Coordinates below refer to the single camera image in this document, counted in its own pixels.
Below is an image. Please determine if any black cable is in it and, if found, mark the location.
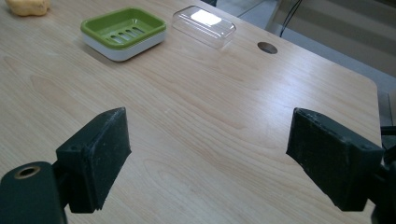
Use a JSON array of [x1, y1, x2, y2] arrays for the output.
[[278, 0, 304, 38]]

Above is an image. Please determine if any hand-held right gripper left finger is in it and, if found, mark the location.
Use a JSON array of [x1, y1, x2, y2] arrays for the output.
[[55, 106, 133, 215]]

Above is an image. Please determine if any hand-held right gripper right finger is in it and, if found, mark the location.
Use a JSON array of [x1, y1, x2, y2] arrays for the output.
[[286, 107, 385, 212]]

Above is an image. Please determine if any green and white soap dish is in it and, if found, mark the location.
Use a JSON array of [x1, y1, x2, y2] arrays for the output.
[[80, 7, 167, 63]]

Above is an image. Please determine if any clear plastic soap dish lid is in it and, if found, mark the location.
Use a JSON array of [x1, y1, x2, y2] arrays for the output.
[[171, 5, 237, 50]]

